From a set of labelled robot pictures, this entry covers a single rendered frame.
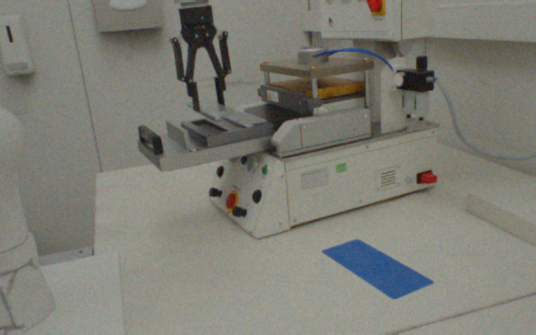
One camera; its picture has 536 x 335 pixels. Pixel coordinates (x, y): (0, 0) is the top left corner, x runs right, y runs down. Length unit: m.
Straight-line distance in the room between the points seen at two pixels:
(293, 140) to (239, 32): 1.65
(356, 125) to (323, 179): 0.15
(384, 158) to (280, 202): 0.30
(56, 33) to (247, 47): 0.93
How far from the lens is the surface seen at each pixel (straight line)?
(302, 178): 1.18
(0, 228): 0.94
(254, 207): 1.20
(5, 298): 0.96
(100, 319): 0.96
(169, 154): 1.12
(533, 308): 0.97
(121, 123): 2.71
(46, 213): 2.84
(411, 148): 1.35
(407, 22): 1.30
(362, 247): 1.12
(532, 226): 1.16
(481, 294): 0.99
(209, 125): 1.29
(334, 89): 1.26
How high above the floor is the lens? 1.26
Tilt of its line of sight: 18 degrees down
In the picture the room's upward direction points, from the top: 5 degrees counter-clockwise
